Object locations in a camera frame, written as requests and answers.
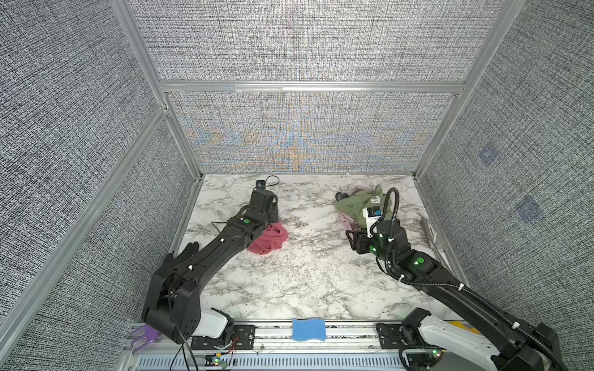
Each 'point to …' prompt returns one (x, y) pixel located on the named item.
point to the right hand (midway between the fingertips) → (353, 229)
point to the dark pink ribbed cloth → (271, 238)
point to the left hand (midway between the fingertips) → (267, 208)
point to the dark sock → (339, 195)
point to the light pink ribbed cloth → (348, 222)
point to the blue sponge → (308, 328)
